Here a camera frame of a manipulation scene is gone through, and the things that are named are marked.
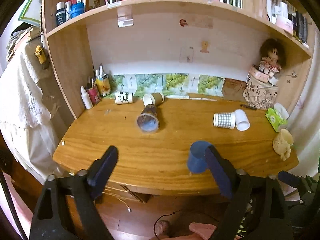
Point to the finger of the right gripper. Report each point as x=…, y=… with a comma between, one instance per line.
x=294, y=181

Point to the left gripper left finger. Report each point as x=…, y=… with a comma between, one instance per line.
x=52, y=218

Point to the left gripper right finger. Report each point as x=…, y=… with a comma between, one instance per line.
x=257, y=209

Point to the blue plastic cup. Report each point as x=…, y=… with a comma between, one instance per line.
x=196, y=161

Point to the white plastic cup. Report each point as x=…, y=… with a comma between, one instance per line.
x=241, y=120

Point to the grey checked paper cup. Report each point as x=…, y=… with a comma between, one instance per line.
x=224, y=120

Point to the dark patterned paper cup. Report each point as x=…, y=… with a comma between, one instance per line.
x=148, y=121

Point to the brown paper cup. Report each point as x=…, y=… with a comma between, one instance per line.
x=153, y=99

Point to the cream ceramic mug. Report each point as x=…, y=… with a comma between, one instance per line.
x=282, y=144

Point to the green tissue box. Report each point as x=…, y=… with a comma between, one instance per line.
x=277, y=116

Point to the printed canvas bag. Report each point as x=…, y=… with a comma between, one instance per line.
x=259, y=93

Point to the white draped cloth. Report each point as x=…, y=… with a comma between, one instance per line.
x=33, y=114

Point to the white spray bottle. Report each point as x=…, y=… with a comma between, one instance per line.
x=86, y=98

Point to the red pen holder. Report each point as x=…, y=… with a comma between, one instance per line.
x=93, y=90

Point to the white panda mug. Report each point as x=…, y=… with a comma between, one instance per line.
x=122, y=98

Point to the brown haired doll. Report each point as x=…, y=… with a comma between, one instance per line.
x=273, y=57

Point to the grape picture strip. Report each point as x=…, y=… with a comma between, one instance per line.
x=177, y=85

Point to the wooden bookshelf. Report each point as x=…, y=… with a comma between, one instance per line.
x=171, y=36

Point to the dark blue bottle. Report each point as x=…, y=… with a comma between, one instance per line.
x=60, y=13

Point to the blue lidded jar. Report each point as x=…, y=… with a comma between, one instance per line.
x=77, y=9

